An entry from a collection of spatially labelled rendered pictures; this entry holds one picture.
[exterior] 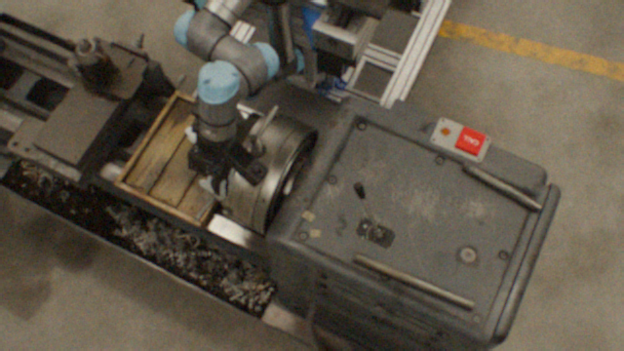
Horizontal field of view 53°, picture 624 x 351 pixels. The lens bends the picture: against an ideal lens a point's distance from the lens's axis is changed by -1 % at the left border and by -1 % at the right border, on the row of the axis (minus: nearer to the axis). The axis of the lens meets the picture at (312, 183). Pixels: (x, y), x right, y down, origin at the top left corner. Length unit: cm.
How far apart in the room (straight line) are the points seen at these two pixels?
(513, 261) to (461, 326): 19
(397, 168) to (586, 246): 160
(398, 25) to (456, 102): 46
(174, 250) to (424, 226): 99
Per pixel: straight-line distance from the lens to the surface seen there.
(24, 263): 302
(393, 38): 301
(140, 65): 208
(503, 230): 153
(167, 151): 200
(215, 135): 127
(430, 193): 152
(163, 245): 221
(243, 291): 216
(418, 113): 161
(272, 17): 176
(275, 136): 159
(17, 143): 216
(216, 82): 119
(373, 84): 286
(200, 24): 133
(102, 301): 285
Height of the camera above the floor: 265
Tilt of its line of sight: 68 degrees down
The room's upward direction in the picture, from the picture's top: 1 degrees counter-clockwise
